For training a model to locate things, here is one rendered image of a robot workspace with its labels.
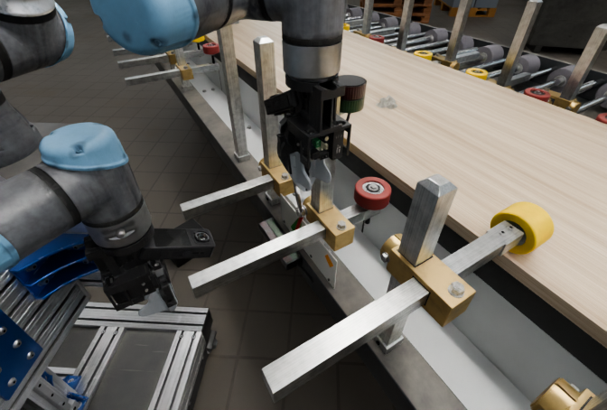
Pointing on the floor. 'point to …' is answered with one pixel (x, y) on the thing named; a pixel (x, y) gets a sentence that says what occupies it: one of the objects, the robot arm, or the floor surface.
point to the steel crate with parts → (566, 18)
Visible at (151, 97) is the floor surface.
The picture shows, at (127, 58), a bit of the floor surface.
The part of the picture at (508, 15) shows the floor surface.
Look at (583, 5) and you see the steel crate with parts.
